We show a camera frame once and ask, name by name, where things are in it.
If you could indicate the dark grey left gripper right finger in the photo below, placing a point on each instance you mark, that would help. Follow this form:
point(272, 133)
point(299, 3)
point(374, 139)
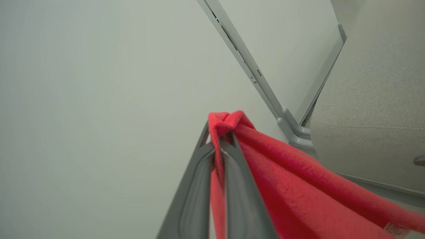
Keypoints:
point(244, 205)

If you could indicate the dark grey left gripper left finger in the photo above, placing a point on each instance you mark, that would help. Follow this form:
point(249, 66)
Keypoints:
point(191, 199)

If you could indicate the coral red fleece towel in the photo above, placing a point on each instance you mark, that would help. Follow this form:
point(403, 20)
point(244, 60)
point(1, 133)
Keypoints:
point(298, 186)

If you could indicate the grey fabric sofa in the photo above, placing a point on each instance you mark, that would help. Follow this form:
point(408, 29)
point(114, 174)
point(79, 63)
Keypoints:
point(372, 83)

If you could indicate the grey rounded metal foot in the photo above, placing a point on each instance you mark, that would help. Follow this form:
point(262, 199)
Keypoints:
point(420, 161)

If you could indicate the grey partition bottom rail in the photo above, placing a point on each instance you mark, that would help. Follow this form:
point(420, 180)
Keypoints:
point(382, 186)

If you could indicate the grey metal partition post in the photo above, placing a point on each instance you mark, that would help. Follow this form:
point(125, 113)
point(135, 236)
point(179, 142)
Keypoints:
point(247, 63)

